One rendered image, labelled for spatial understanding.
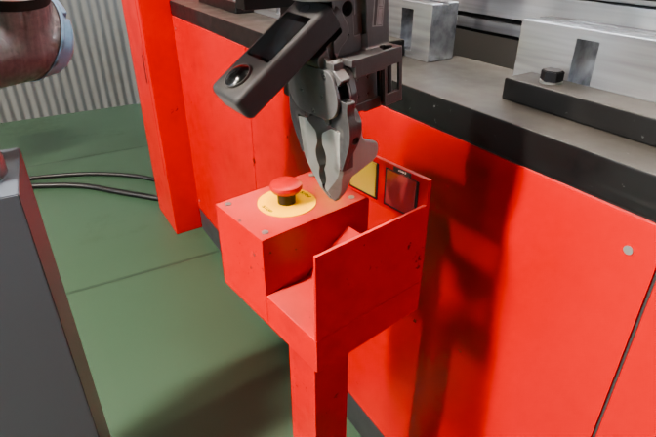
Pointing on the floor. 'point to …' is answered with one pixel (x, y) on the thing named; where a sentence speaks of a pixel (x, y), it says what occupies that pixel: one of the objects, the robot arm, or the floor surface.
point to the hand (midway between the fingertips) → (327, 191)
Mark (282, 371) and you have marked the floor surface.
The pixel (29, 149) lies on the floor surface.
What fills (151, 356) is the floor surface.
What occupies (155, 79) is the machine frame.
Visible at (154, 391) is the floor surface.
